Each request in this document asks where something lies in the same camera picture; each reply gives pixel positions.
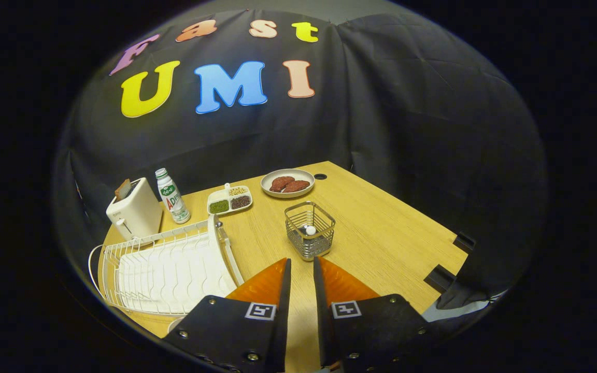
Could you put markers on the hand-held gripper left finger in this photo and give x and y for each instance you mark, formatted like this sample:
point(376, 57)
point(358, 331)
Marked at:
point(283, 311)

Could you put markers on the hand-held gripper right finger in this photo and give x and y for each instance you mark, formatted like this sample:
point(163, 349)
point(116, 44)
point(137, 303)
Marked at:
point(322, 311)

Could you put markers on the beige plate with patties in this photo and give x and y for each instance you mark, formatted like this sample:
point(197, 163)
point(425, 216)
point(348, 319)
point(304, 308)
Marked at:
point(270, 194)

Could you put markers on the white divided bean tray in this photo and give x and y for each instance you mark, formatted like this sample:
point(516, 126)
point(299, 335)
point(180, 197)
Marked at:
point(219, 207)

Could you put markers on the brown meat patty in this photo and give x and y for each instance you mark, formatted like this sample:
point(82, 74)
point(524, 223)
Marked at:
point(298, 186)
point(280, 183)

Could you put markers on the white bottle green label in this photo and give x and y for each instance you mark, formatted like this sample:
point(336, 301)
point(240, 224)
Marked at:
point(173, 199)

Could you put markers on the white toaster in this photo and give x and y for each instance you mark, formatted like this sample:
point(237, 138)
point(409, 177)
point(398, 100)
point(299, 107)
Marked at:
point(135, 215)

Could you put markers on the black backdrop cloth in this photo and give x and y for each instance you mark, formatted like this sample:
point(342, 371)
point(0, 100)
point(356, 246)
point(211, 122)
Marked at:
point(407, 129)

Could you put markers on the brown toast slice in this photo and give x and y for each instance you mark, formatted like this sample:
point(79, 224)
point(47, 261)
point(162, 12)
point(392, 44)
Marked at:
point(122, 189)

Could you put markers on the black table edge bracket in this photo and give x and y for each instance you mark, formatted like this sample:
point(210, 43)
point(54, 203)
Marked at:
point(464, 242)
point(439, 278)

